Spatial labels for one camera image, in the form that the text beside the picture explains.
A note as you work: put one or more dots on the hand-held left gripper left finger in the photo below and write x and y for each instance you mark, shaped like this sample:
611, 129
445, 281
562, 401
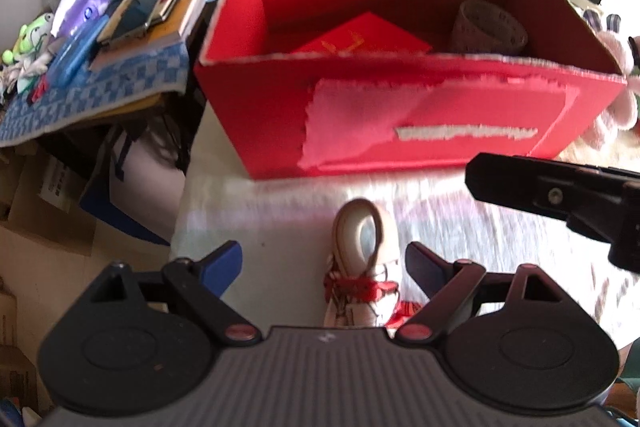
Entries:
222, 264

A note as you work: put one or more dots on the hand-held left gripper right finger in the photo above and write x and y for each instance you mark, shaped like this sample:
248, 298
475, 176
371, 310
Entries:
425, 267

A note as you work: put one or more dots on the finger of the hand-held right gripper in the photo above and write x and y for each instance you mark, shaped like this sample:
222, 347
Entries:
530, 184

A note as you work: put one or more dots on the beige shoe with red laces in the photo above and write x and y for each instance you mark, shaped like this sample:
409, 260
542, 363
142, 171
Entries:
357, 237

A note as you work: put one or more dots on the red cardboard box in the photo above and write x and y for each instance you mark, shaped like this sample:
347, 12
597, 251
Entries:
280, 117

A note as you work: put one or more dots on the white and blue bag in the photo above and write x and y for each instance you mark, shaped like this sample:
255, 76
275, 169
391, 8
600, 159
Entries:
140, 192

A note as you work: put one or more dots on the pink plush toy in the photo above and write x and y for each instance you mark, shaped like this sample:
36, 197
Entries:
622, 107

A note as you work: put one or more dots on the woven paper cup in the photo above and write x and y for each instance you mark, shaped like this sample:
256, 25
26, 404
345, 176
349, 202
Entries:
487, 29

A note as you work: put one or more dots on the blue checkered cloth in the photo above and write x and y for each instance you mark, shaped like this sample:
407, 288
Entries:
115, 84

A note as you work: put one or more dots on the flat red packet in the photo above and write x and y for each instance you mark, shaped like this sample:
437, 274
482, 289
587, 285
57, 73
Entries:
365, 39

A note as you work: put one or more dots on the stack of books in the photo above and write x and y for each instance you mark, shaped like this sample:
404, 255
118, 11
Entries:
187, 14

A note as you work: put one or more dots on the small red object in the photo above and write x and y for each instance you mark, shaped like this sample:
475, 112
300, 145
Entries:
37, 91

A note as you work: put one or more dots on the blue pencil case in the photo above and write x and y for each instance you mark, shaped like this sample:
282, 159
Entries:
75, 54

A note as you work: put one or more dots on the black smartphone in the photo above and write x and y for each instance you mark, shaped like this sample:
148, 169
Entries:
135, 14

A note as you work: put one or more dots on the white plush toy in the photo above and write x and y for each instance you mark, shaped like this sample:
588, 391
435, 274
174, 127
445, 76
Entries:
25, 72

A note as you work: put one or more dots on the purple tissue pack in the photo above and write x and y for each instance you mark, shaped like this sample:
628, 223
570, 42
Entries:
82, 12

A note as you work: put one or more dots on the green plush toy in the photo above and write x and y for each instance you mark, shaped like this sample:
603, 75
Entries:
30, 37

